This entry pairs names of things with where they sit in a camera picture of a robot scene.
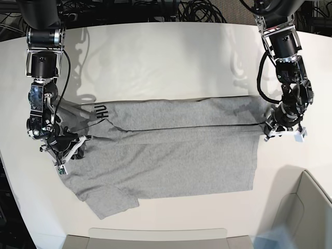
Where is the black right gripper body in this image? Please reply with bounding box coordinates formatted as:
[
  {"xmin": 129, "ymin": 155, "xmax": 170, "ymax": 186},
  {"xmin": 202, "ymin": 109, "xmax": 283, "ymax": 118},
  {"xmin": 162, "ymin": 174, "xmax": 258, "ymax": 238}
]
[{"xmin": 45, "ymin": 131, "xmax": 79, "ymax": 158}]

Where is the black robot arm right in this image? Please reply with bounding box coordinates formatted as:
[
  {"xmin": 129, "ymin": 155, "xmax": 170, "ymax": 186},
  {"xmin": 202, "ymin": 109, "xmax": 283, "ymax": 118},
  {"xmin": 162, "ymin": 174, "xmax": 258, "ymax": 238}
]
[{"xmin": 17, "ymin": 1, "xmax": 84, "ymax": 163}]

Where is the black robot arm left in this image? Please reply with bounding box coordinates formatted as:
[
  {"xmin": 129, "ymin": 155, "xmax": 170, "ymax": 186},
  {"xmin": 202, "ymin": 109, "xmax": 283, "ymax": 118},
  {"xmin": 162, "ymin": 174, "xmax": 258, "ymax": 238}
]
[{"xmin": 241, "ymin": 1, "xmax": 314, "ymax": 138}]

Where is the grey T-shirt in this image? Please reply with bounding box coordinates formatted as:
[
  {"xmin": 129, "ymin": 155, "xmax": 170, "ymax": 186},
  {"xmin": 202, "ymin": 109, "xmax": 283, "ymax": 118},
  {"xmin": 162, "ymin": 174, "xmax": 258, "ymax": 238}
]
[{"xmin": 58, "ymin": 96, "xmax": 269, "ymax": 219}]

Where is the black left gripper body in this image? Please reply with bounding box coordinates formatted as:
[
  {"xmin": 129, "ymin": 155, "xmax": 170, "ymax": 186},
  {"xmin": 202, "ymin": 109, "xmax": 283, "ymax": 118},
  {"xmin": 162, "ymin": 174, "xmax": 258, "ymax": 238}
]
[{"xmin": 265, "ymin": 103, "xmax": 303, "ymax": 132}]

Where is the black power strip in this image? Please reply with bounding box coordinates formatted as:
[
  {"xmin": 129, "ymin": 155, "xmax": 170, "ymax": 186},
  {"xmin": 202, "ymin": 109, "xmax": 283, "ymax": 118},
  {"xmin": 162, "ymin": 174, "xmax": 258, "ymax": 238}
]
[{"xmin": 62, "ymin": 13, "xmax": 78, "ymax": 22}]

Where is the white camera bracket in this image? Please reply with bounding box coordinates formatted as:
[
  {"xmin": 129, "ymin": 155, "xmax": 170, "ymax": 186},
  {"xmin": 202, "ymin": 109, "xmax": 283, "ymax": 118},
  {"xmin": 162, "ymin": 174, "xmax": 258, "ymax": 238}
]
[
  {"xmin": 263, "ymin": 108, "xmax": 308, "ymax": 142},
  {"xmin": 39, "ymin": 135, "xmax": 92, "ymax": 175}
]

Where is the black cable bundle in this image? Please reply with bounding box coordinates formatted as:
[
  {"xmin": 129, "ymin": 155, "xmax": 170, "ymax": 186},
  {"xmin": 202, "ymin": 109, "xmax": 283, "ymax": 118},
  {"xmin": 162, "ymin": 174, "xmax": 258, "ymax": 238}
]
[{"xmin": 178, "ymin": 0, "xmax": 228, "ymax": 23}]

